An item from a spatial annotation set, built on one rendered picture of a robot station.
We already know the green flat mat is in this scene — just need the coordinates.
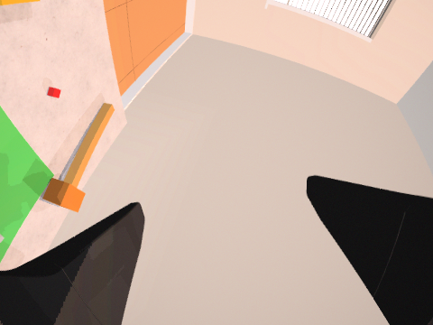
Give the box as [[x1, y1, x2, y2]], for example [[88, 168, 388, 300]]
[[0, 106, 54, 263]]

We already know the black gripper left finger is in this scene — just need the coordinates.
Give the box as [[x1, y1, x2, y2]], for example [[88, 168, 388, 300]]
[[0, 202, 145, 325]]

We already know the small red cube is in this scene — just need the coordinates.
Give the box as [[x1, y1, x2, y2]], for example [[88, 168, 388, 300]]
[[47, 87, 61, 98]]

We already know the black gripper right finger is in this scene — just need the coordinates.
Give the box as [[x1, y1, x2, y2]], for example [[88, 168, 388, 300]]
[[307, 174, 433, 325]]

